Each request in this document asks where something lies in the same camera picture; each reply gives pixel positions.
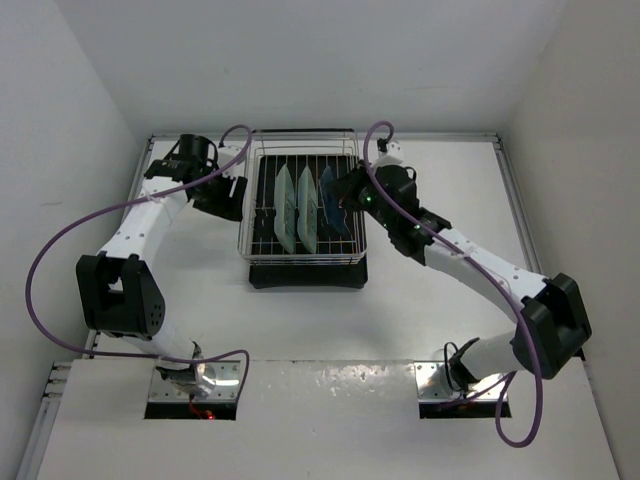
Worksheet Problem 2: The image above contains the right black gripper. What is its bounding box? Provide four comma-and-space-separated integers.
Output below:
326, 159, 396, 231

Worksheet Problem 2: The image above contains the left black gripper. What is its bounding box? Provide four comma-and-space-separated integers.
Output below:
192, 165, 246, 221

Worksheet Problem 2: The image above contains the dark blue leaf plate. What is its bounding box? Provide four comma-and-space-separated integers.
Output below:
319, 166, 351, 238

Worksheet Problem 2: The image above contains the light green plate with berries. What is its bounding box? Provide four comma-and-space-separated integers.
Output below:
297, 167, 318, 254

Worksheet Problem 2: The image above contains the light green rectangular plate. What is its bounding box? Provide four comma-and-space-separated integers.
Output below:
274, 165, 296, 254

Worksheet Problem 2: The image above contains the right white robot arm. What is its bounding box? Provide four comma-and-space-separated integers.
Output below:
321, 165, 592, 390

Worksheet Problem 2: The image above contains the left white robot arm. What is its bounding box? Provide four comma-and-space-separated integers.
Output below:
76, 134, 247, 395

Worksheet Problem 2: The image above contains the black drip tray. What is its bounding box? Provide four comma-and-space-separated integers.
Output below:
241, 154, 368, 289

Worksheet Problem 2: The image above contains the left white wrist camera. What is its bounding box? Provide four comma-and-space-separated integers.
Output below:
217, 144, 247, 177

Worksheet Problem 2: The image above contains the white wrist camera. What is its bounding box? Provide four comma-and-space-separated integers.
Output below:
375, 141, 404, 168
217, 144, 247, 177

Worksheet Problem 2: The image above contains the metal wire dish rack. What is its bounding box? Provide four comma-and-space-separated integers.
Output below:
238, 128, 366, 266

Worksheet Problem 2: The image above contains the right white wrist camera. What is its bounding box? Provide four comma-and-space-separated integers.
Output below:
375, 141, 404, 168

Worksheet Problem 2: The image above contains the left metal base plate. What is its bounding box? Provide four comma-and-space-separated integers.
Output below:
148, 362, 240, 403

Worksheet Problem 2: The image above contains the metal base plate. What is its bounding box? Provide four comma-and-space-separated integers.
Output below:
148, 362, 240, 403
414, 361, 504, 404

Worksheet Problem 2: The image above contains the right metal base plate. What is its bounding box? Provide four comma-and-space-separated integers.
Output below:
414, 361, 504, 404

